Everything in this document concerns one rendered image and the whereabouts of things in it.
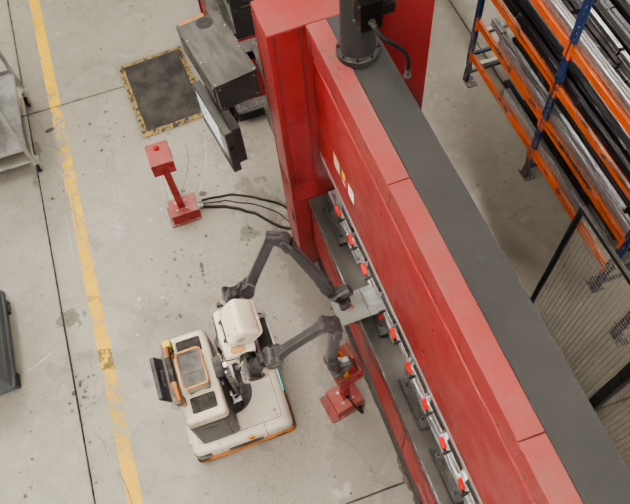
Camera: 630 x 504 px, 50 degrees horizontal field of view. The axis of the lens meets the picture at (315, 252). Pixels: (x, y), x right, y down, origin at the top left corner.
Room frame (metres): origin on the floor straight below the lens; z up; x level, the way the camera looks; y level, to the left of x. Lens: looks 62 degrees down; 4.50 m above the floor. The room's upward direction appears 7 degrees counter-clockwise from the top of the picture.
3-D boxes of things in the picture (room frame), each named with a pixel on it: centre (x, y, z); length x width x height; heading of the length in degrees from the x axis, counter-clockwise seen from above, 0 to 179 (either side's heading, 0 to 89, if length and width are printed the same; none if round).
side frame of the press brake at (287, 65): (2.54, -0.28, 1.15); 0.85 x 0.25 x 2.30; 104
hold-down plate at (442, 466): (0.56, -0.53, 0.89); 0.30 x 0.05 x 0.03; 14
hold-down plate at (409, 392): (0.95, -0.43, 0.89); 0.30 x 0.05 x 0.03; 14
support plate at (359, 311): (1.52, -0.20, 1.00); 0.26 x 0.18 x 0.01; 104
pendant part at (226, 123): (2.59, 0.45, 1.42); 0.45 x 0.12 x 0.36; 22
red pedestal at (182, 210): (2.93, 0.99, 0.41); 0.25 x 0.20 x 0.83; 104
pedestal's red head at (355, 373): (1.26, -0.08, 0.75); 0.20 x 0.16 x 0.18; 23
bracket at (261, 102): (2.75, 0.23, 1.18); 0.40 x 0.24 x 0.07; 14
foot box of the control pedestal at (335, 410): (1.25, -0.05, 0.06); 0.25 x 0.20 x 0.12; 113
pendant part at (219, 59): (2.67, 0.39, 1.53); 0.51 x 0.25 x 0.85; 22
